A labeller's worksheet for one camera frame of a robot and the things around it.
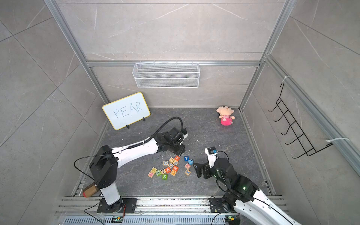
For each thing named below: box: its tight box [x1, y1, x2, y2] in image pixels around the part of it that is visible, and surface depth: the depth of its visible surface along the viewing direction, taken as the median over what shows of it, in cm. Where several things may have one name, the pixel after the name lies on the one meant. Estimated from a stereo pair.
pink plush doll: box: [216, 105, 236, 127], surface depth 112 cm
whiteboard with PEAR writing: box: [102, 91, 151, 131], surface depth 105 cm
